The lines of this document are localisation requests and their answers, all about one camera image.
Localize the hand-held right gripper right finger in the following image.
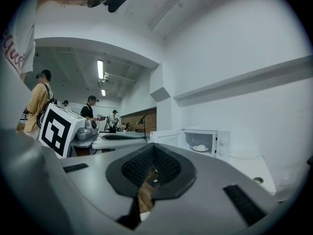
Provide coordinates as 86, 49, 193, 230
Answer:
140, 143, 279, 235

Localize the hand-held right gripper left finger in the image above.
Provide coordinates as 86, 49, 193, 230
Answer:
41, 142, 155, 235

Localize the light blue table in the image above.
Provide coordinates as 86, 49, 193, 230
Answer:
97, 130, 151, 141

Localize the white office desk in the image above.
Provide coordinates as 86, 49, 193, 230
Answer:
228, 154, 277, 195

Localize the black desk lamp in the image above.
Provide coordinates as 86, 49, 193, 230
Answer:
135, 113, 150, 140

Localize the person's white printed shirt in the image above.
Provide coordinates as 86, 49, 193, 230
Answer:
2, 0, 37, 77

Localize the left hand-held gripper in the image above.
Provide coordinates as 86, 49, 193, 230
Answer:
38, 103, 149, 159

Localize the white round plate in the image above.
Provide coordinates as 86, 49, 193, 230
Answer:
192, 144, 210, 153

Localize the white microwave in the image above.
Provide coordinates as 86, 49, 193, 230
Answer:
149, 128, 231, 158

